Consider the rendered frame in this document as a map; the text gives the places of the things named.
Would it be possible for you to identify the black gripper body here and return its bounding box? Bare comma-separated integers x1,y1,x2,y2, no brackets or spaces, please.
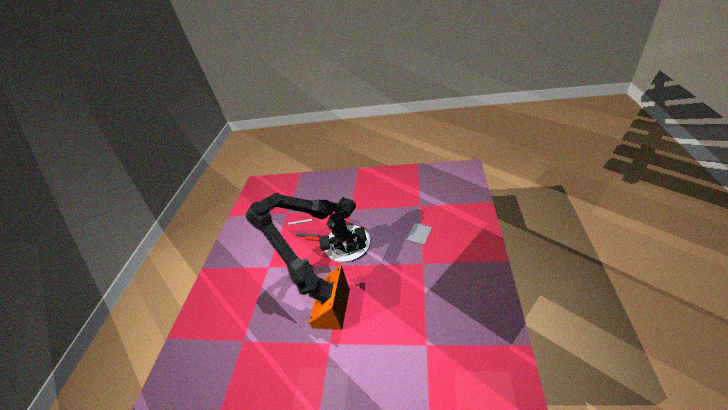
319,226,367,251

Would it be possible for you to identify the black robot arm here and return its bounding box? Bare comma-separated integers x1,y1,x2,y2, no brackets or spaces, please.
246,193,356,305

